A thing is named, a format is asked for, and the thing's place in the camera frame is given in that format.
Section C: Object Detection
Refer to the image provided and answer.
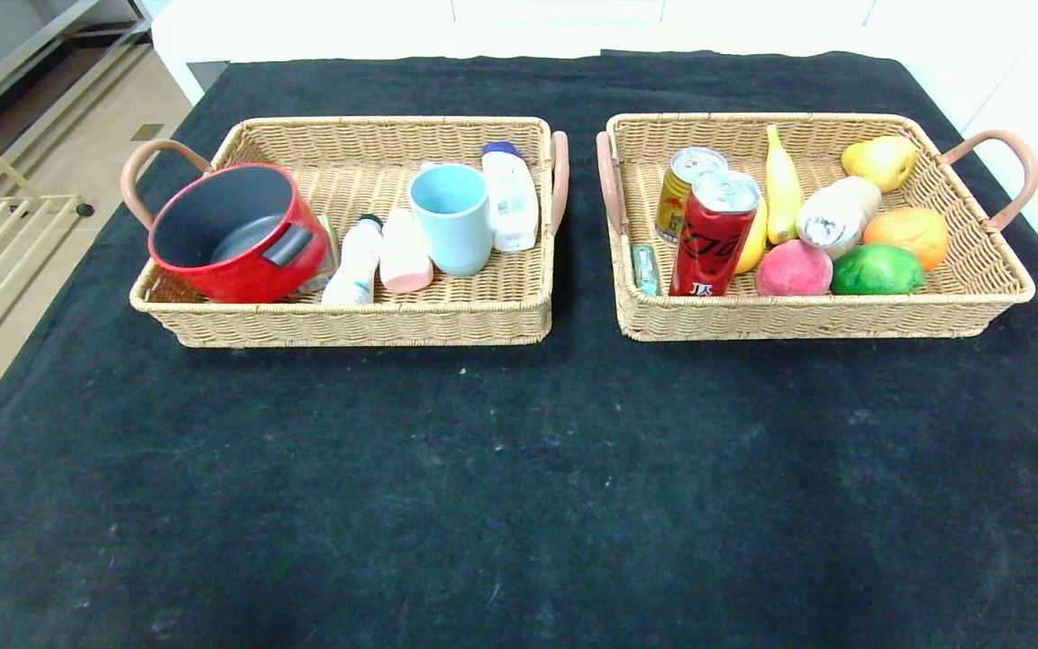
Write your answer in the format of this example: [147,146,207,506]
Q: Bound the white slim bottle black cap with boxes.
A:
[321,215,385,306]

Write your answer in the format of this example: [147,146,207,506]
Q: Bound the red soda can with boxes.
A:
[669,170,762,297]

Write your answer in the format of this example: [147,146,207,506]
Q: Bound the red pot black interior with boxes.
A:
[148,162,331,304]

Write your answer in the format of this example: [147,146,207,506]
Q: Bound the yellow banana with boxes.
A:
[764,124,806,244]

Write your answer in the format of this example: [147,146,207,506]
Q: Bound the white milk bottle green label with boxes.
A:
[797,177,882,261]

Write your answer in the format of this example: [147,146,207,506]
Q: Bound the green lime fruit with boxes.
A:
[830,243,926,297]

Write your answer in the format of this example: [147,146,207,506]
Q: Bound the light blue cup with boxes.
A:
[409,163,494,277]

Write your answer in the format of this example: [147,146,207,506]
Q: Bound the white lotion bottle blue cap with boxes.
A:
[481,142,541,252]

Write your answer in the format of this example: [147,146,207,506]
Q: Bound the pink bottle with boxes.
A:
[379,208,435,294]

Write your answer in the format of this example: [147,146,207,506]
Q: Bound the small green gum pack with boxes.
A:
[632,245,660,297]

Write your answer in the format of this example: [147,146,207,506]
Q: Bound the black tablecloth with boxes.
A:
[0,50,1038,649]

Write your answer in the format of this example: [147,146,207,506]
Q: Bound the green card box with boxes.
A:
[307,215,341,294]

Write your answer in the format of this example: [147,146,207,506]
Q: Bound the gold energy drink can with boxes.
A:
[655,147,730,244]

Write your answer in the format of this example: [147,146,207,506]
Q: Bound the yellow mango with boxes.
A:
[735,198,770,275]

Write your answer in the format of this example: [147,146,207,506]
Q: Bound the pink peach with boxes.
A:
[755,239,834,297]

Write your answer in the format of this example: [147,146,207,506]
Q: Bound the yellow pear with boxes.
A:
[841,135,919,193]

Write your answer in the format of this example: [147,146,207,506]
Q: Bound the orange fruit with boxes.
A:
[863,207,950,271]

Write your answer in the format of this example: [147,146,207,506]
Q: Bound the white table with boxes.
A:
[151,0,912,105]

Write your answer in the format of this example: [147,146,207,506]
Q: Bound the wicker basket brown handles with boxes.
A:
[121,115,570,349]
[596,112,1038,343]

